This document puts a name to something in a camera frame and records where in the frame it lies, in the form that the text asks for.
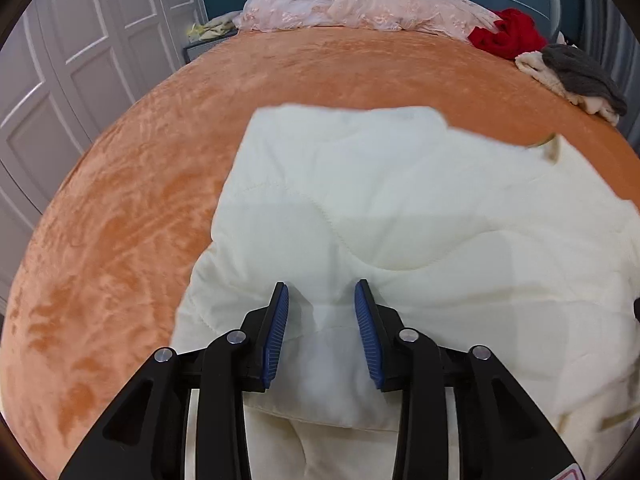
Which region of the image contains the yellow patterned cloth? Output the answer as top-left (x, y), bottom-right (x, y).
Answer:
top-left (186, 11), bottom-right (246, 43)

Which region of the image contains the cream fleece garment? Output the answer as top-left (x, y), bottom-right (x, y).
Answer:
top-left (515, 51), bottom-right (621, 126)

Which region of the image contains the white quilted coat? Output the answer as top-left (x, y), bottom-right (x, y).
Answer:
top-left (172, 104), bottom-right (640, 480)

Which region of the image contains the pink lace quilt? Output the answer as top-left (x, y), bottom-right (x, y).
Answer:
top-left (232, 0), bottom-right (506, 41)

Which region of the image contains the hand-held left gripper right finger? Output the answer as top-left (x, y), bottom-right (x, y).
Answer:
top-left (353, 279), bottom-right (592, 480)

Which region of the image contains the grey knit garment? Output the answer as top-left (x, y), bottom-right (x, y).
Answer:
top-left (541, 43), bottom-right (628, 116)

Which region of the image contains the white panelled wardrobe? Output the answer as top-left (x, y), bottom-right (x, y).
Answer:
top-left (0, 0), bottom-right (208, 216)

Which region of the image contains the grey curtain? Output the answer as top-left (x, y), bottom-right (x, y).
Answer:
top-left (580, 0), bottom-right (640, 146)

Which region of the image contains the red garment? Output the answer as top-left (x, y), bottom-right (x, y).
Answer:
top-left (467, 8), bottom-right (548, 61)

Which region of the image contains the orange plush bed blanket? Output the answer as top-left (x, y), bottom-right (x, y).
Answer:
top-left (0, 25), bottom-right (640, 441)

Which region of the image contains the grey nightstand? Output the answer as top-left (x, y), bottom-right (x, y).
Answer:
top-left (182, 35), bottom-right (237, 64)

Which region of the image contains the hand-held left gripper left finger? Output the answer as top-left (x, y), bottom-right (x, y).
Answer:
top-left (59, 281), bottom-right (291, 480)

